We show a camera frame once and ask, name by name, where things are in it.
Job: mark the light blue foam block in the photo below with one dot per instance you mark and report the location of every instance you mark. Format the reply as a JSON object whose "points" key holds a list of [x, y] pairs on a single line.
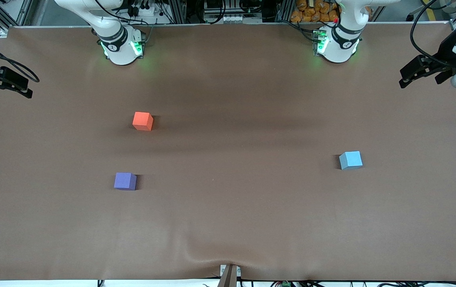
{"points": [[350, 160]]}

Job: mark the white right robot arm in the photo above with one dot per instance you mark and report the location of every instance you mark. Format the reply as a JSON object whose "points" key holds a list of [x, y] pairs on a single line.
{"points": [[118, 48]]}

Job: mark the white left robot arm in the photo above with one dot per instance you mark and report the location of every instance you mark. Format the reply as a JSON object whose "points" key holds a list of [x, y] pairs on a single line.
{"points": [[337, 50]]}

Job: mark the orange foam block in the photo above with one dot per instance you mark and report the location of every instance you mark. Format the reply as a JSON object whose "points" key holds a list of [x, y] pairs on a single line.
{"points": [[142, 120]]}

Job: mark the purple foam block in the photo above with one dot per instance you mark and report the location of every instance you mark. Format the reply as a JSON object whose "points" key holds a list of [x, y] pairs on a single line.
{"points": [[124, 181]]}

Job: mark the pile of orange packets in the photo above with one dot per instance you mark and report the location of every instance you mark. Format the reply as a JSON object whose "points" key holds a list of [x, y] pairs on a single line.
{"points": [[311, 12]]}

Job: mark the white power strip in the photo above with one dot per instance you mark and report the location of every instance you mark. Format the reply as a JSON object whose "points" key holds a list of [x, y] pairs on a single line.
{"points": [[146, 8]]}

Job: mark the white electronics box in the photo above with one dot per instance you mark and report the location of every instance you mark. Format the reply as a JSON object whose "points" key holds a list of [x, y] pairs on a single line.
{"points": [[232, 18]]}

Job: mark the brown table mat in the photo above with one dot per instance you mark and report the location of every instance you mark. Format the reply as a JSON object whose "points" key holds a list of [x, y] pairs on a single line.
{"points": [[252, 207]]}

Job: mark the green terminal connector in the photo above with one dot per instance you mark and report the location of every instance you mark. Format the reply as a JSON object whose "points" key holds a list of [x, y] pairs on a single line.
{"points": [[285, 284]]}

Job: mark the brown camera mount bracket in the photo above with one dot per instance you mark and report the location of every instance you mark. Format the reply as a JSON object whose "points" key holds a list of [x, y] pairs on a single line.
{"points": [[228, 277]]}

